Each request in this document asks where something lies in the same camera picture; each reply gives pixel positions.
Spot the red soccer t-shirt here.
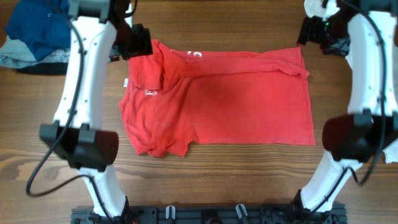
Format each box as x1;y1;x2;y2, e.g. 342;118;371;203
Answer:
119;40;316;157

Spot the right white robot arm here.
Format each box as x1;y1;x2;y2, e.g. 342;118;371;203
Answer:
290;1;397;219

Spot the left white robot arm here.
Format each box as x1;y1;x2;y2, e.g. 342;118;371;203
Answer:
40;0;152;223

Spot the white crumpled cloth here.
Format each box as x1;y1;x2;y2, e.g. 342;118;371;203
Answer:
304;0;397;164

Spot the blue polo shirt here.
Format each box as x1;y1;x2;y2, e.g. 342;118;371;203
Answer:
5;0;71;60

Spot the grey folded garment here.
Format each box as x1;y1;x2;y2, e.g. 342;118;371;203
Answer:
1;36;70;68

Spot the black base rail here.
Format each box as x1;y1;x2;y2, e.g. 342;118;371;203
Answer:
70;204;348;224

